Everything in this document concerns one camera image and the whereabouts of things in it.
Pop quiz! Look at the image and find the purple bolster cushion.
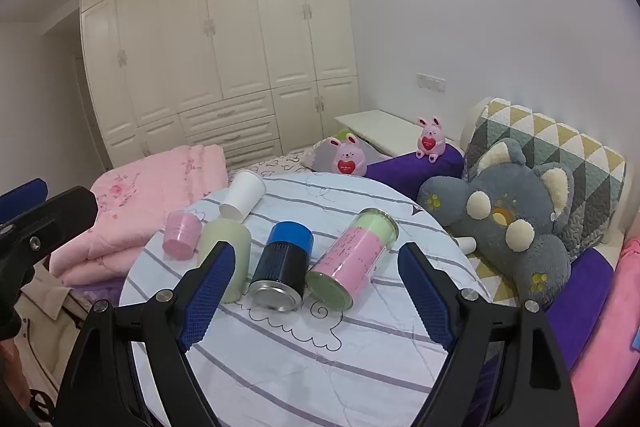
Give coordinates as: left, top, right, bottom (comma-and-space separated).
364, 143, 466, 196

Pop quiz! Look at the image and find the pink bunny toy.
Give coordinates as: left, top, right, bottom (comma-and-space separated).
326, 134, 369, 176
416, 116, 448, 159

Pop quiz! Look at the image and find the triangle patterned quilted cushion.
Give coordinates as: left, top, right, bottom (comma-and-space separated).
462, 98, 627, 259

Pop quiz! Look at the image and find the white wall socket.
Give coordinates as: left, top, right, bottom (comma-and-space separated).
417, 73, 446, 94

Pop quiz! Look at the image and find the patterned bed sheet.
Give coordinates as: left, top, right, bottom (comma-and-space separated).
227, 147, 322, 184

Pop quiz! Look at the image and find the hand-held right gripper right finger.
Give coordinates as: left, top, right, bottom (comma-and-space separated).
398, 242, 582, 427

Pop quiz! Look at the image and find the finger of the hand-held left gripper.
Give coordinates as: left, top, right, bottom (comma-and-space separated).
0, 178, 49, 222
0, 186, 99, 280

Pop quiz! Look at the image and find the cream wardrobe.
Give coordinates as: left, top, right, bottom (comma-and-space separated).
80, 0, 361, 168

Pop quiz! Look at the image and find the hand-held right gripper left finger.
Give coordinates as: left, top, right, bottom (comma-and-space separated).
54, 240, 237, 427

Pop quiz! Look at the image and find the purple cloth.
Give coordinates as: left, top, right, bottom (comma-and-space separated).
542, 247, 624, 373

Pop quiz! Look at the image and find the white paper cup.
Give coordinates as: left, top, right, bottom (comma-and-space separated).
219, 169, 267, 223

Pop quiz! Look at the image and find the grey pillow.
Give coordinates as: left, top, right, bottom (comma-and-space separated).
304, 138, 387, 172

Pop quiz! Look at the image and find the beige cloth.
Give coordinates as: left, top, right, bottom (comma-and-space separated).
0, 257, 132, 427

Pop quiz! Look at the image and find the pink and green cup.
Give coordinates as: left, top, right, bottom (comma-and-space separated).
305, 207, 399, 312

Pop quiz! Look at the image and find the black cup with blue band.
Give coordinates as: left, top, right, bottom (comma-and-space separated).
248, 221, 315, 314

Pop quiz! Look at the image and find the small pink plastic cup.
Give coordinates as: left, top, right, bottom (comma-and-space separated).
161, 210, 202, 262

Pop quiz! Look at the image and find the pale green plastic cup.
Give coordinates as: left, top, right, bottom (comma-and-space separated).
196, 217, 252, 304

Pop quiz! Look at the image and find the grey koala plush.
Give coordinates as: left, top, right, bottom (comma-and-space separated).
417, 138, 576, 308

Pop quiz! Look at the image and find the white nightstand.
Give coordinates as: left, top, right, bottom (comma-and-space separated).
334, 109, 458, 158

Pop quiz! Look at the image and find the pink cloth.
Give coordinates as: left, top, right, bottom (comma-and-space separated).
567, 239, 640, 427

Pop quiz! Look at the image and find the folded pink blanket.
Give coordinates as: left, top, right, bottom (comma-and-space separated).
47, 144, 231, 289

